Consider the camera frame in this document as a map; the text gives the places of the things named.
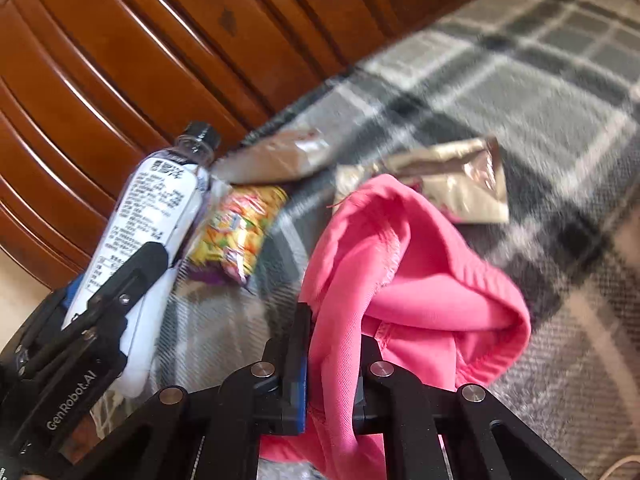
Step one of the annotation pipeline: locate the white labelled drink bottle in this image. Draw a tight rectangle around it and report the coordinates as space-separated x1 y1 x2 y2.
63 122 220 399

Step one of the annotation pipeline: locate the pink garment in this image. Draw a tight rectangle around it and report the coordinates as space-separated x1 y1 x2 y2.
260 174 532 479

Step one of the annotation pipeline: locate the colourful snack bag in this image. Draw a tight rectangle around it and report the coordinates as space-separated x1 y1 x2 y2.
186 185 288 286

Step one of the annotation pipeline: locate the silver foil pouch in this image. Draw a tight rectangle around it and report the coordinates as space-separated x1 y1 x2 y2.
334 136 510 224

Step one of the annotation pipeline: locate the clear snack packet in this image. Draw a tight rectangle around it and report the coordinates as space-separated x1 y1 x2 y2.
212 129 334 185

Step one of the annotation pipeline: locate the brown wooden headboard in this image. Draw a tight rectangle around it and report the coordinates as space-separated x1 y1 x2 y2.
1 0 469 288

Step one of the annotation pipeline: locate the grey plaid blanket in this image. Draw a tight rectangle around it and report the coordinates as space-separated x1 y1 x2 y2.
89 0 640 480

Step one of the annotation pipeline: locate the white charging cable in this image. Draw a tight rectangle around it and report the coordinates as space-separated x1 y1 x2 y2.
596 454 640 480

